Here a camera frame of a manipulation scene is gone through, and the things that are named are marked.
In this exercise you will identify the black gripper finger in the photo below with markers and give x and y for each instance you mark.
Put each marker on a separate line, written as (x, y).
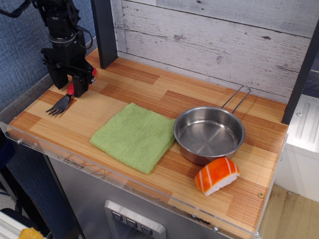
(81, 84)
(58, 75)

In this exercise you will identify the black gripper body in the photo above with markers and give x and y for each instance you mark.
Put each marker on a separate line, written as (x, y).
(67, 55)

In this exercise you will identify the red handled metal fork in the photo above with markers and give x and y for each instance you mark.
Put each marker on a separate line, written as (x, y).
(63, 103)

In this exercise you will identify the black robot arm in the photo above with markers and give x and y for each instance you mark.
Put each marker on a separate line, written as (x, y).
(61, 17)

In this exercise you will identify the green cloth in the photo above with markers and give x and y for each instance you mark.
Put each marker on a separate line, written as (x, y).
(136, 137)

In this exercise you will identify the clear acrylic edge guard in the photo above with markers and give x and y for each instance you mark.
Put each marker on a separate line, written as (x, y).
(167, 195)

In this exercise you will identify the small steel pan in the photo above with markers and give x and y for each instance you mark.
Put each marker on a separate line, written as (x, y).
(206, 133)

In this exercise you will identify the silver button control panel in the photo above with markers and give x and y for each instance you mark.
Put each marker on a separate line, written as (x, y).
(128, 224)

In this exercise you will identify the yellow object at corner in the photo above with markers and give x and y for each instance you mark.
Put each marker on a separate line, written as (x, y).
(30, 233)

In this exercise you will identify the salmon nigiri sushi toy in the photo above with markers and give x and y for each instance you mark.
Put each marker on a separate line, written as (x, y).
(216, 175)

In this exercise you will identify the white ribbed sink unit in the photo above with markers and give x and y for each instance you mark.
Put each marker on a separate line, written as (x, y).
(303, 131)

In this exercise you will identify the dark left vertical post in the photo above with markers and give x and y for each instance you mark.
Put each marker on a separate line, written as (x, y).
(105, 31)

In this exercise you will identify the dark vertical post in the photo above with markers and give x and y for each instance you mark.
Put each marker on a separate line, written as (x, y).
(105, 31)
(302, 77)

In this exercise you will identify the dark right vertical post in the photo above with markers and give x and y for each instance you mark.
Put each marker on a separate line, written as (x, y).
(302, 77)

